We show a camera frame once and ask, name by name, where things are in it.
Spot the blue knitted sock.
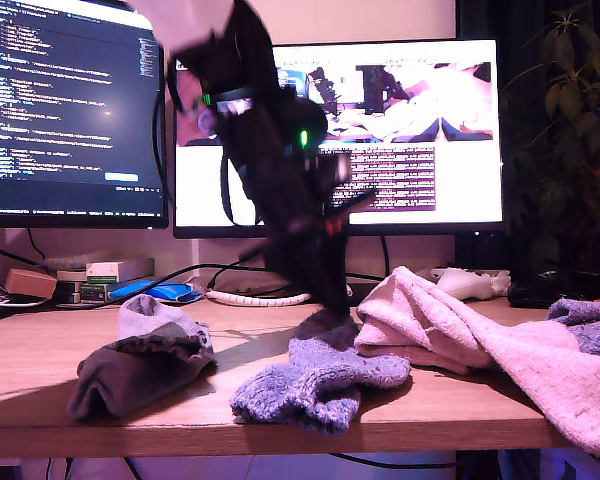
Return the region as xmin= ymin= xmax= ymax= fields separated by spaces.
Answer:
xmin=228 ymin=307 xmax=412 ymax=435
xmin=546 ymin=298 xmax=600 ymax=359

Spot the grey sock with scalloped cuff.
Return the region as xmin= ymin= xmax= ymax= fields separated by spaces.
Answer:
xmin=67 ymin=332 xmax=217 ymax=420
xmin=117 ymin=293 xmax=216 ymax=362

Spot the white game controller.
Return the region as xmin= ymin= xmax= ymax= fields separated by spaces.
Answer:
xmin=414 ymin=267 xmax=512 ymax=301

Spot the black monitor with white screen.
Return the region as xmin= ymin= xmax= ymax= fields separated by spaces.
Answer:
xmin=173 ymin=38 xmax=506 ymax=289

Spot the blue plastic packet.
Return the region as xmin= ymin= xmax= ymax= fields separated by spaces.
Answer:
xmin=108 ymin=279 xmax=204 ymax=305

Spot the black case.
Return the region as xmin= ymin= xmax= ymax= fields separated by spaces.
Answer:
xmin=507 ymin=282 xmax=585 ymax=310

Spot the white box with green label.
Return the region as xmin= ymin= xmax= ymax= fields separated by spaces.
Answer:
xmin=85 ymin=261 xmax=122 ymax=286

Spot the green and white small box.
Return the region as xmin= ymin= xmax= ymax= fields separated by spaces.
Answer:
xmin=68 ymin=281 xmax=112 ymax=305

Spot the black table leg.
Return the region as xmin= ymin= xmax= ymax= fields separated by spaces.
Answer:
xmin=455 ymin=449 xmax=501 ymax=480

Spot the brown cardboard box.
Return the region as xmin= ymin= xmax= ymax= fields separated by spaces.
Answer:
xmin=4 ymin=268 xmax=60 ymax=300

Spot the black monitor showing code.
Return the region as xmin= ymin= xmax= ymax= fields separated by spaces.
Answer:
xmin=0 ymin=0 xmax=170 ymax=230

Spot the green houseplant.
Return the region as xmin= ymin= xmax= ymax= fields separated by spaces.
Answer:
xmin=499 ymin=2 xmax=600 ymax=286

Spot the white spiral cable wrap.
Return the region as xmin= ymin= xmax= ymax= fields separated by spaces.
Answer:
xmin=207 ymin=287 xmax=354 ymax=307

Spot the thin black cable loop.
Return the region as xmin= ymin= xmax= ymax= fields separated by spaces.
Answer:
xmin=207 ymin=249 xmax=281 ymax=291

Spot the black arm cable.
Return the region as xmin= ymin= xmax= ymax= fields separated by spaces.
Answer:
xmin=152 ymin=64 xmax=264 ymax=226

